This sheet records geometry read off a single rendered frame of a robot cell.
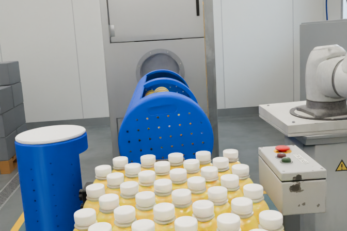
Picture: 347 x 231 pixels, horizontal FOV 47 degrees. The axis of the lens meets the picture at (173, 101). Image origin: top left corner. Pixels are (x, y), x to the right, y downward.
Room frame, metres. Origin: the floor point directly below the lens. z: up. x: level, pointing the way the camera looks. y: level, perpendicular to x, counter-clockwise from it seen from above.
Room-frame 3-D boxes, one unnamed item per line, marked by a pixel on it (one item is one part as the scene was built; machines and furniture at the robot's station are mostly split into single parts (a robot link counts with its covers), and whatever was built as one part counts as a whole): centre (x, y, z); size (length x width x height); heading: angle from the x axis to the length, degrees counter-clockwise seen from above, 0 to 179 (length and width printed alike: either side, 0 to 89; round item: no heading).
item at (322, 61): (1.60, -0.63, 1.22); 0.18 x 0.16 x 0.22; 25
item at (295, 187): (0.92, -0.27, 1.05); 0.20 x 0.10 x 0.10; 2
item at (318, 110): (1.64, -0.62, 1.08); 0.22 x 0.18 x 0.06; 10
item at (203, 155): (1.00, -0.07, 1.09); 0.04 x 0.04 x 0.02
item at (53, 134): (1.60, 0.51, 1.03); 0.28 x 0.28 x 0.01
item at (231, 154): (1.00, -0.14, 1.09); 0.04 x 0.04 x 0.02
